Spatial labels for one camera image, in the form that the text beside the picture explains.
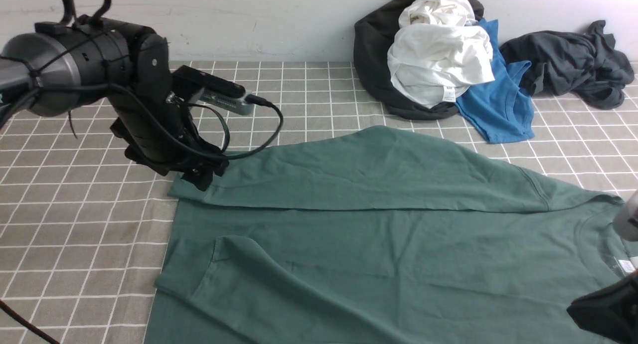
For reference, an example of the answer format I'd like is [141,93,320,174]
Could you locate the green long-sleeved shirt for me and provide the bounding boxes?
[145,126,637,344]

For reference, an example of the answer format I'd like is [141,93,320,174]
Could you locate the dark grey crumpled shirt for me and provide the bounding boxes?
[499,20,635,110]

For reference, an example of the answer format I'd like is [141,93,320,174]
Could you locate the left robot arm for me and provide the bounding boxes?
[1,15,229,191]

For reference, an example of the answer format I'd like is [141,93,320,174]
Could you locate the grey checkered tablecloth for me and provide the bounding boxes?
[0,61,638,344]

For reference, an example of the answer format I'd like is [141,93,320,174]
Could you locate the black garment under white shirt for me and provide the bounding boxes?
[353,0,484,121]

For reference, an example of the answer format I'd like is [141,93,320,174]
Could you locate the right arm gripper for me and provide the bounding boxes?
[567,274,638,344]

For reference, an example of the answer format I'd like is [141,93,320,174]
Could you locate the blue shirt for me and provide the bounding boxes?
[456,19,535,144]

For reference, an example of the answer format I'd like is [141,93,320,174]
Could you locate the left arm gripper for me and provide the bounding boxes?
[110,94,229,191]

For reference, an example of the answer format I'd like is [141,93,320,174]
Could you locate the white shirt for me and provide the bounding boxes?
[387,0,494,108]

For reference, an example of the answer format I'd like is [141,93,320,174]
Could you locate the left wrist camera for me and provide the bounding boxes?
[171,65,270,116]

